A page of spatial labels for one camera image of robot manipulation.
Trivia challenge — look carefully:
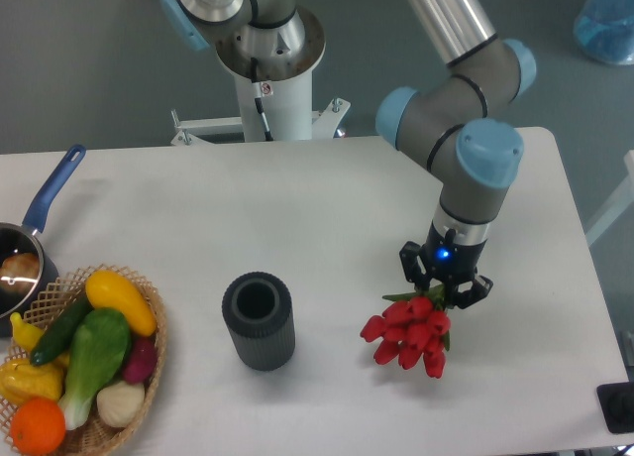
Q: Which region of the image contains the white frame at right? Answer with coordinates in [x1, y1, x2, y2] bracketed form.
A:
[585, 150, 633, 247]

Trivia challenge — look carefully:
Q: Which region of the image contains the blue plastic bag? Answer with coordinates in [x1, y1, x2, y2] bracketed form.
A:
[573, 0, 633, 65]

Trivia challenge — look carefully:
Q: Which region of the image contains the brown bread roll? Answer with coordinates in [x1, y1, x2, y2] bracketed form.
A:
[1, 253, 40, 296]

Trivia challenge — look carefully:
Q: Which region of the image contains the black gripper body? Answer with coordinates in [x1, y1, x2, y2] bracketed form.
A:
[420, 207, 490, 285]

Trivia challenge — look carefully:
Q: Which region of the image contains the red tulip bouquet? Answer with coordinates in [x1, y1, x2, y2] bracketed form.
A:
[360, 285, 452, 379]

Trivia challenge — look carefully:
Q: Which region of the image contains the black device at edge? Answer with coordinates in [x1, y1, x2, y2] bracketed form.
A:
[596, 382, 633, 434]

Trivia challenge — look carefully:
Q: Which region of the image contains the orange fruit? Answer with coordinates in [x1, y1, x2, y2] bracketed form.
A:
[9, 398, 66, 455]

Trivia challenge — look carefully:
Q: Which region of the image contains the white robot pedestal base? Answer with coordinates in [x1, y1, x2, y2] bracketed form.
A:
[170, 65, 352, 146]

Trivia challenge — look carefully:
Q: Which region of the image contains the yellow squash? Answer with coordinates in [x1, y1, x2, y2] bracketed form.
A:
[85, 270, 158, 337]

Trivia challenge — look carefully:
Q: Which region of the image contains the yellow bumpy gourd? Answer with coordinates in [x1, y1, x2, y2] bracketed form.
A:
[1, 358, 64, 406]

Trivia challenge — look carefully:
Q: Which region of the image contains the small yellow banana pepper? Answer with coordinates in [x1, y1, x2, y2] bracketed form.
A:
[10, 312, 45, 352]

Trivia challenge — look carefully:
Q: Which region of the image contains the blue handled saucepan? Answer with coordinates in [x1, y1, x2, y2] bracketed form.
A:
[1, 145, 86, 338]

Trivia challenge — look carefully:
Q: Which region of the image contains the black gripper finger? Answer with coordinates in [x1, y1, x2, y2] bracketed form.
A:
[445, 275, 493, 309]
[399, 241, 431, 292]

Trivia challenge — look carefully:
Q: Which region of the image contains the dark grey ribbed vase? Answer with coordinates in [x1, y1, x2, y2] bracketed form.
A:
[221, 272, 295, 372]

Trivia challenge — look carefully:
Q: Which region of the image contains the green bok choy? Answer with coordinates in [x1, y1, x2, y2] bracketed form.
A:
[58, 308, 132, 431]

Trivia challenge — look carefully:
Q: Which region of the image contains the dark green cucumber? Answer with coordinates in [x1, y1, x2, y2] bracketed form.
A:
[30, 294, 93, 367]

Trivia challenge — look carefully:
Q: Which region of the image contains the woven wicker basket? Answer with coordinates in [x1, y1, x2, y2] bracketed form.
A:
[23, 264, 168, 455]

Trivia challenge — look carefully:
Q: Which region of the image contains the white garlic bulb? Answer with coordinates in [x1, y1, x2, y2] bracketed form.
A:
[96, 381, 146, 428]

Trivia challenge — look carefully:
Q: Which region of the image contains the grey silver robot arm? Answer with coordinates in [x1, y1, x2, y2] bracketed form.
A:
[159, 0, 536, 309]

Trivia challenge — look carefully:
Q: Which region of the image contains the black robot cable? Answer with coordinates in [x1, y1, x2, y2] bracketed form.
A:
[249, 57, 274, 143]

